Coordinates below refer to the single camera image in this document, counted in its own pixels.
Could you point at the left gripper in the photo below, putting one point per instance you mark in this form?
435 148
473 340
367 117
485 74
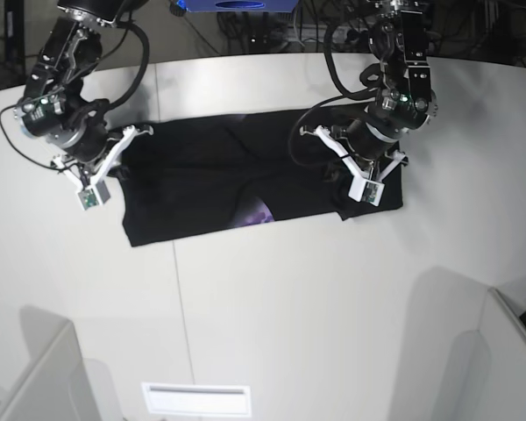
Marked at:
366 145

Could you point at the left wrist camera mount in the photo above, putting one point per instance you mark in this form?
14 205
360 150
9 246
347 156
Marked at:
367 185

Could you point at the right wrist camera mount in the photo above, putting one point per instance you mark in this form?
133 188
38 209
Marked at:
90 179

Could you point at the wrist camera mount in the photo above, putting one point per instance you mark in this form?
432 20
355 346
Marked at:
367 185
90 179

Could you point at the white power strip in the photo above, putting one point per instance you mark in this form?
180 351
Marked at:
309 33

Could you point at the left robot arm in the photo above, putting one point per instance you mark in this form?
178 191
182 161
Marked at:
396 97

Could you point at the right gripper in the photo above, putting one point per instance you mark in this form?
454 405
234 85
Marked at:
86 144

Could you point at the blue box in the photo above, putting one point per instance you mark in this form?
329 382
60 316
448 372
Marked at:
195 6

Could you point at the black T-shirt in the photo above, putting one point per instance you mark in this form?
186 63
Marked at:
202 175

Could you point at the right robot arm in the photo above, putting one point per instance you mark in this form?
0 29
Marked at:
52 106

